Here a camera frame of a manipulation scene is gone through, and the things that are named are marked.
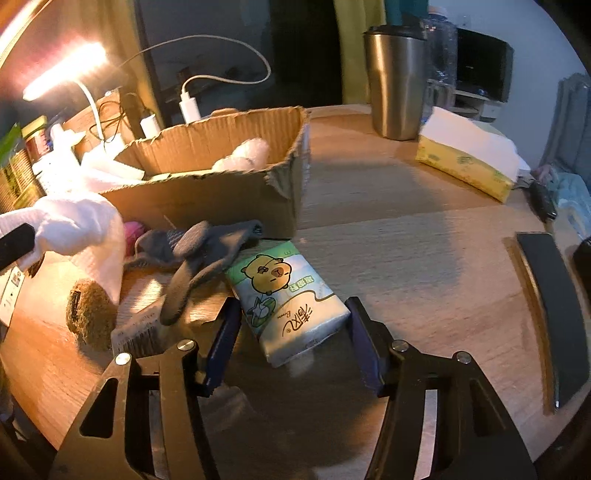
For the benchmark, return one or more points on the narrow yellow curtain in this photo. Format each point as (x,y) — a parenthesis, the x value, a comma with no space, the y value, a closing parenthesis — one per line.
(355,50)

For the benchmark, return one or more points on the yellow tissue pack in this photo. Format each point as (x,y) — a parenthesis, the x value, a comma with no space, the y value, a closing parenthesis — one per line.
(461,170)

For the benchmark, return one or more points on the pink soft item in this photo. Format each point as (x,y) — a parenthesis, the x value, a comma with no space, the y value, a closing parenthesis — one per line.
(134,233)

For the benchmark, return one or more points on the cartoon print tissue packet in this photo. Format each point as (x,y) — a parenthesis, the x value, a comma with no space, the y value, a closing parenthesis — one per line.
(281,304)

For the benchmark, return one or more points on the grey knit glove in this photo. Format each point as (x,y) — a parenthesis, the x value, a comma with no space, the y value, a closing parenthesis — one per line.
(152,249)
(203,258)

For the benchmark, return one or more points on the brown plush toy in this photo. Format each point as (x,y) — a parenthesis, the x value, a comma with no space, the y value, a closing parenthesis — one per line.
(92,309)

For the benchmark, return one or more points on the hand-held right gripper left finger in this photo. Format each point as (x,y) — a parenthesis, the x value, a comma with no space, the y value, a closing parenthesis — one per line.
(221,350)

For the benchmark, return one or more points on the light blue bedding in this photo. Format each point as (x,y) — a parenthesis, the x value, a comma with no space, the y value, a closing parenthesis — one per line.
(575,189)

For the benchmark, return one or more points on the black key fob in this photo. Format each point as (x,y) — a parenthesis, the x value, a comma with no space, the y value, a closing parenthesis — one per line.
(542,201)

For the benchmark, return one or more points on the grey padded bed headboard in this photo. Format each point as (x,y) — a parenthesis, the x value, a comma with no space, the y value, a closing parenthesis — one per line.
(568,120)

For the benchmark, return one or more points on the clear plastic water bottle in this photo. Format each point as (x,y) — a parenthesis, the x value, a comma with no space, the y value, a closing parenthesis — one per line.
(443,46)

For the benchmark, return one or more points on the black flat slab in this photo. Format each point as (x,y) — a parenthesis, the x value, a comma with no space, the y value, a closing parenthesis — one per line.
(549,314)

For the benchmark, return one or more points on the white plush toy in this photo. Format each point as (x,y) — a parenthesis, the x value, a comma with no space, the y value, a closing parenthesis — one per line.
(244,154)

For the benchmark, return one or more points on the cardboard box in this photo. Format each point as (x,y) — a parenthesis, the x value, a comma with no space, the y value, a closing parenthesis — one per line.
(194,198)

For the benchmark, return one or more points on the white charger plug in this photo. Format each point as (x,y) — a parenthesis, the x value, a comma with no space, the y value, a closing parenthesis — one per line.
(150,123)
(189,108)

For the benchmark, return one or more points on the white computer desk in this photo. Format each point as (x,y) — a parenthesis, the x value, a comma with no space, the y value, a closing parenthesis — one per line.
(475,104)

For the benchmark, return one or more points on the steel tumbler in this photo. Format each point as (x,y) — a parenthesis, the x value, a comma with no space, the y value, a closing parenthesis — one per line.
(397,83)

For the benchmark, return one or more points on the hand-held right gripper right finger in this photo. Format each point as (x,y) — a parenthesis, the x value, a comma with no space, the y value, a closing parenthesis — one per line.
(364,346)

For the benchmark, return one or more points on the white towel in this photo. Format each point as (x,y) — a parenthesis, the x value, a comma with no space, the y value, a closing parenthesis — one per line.
(92,240)

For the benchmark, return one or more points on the narrow teal curtain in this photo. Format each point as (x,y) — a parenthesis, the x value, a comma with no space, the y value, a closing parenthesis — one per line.
(401,11)

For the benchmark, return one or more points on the white power strip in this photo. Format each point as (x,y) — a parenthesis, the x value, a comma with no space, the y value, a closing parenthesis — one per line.
(111,152)

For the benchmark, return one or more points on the cardboard label card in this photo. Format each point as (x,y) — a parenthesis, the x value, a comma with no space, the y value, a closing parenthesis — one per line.
(138,332)

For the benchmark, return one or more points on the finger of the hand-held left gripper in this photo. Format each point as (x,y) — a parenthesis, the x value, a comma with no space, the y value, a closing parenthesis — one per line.
(14,244)

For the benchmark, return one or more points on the white desk lamp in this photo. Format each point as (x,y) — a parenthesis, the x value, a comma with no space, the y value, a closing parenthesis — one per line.
(64,69)

